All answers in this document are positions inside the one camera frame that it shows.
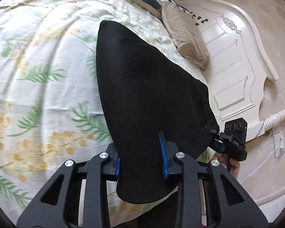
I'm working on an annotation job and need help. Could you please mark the black studded pants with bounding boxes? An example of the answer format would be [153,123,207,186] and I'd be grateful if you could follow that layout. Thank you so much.
[96,21,219,204]

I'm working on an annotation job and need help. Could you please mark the person right hand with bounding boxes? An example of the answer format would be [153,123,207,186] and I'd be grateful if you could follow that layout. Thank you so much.
[217,154,240,179]

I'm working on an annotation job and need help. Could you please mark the white carved headboard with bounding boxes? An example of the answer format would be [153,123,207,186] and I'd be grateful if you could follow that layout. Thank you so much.
[175,0,285,141]

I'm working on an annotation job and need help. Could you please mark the beige pillow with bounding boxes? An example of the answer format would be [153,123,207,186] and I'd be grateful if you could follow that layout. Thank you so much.
[161,0,210,70]

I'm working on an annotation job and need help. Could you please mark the floral white bed sheet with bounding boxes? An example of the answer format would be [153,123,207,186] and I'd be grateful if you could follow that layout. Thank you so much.
[0,0,221,226]

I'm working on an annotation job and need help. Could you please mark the white cable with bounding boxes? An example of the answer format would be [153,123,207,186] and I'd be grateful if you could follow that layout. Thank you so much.
[238,147,279,185]

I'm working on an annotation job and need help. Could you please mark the white wall socket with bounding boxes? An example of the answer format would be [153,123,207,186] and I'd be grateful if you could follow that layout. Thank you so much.
[273,131,285,158]

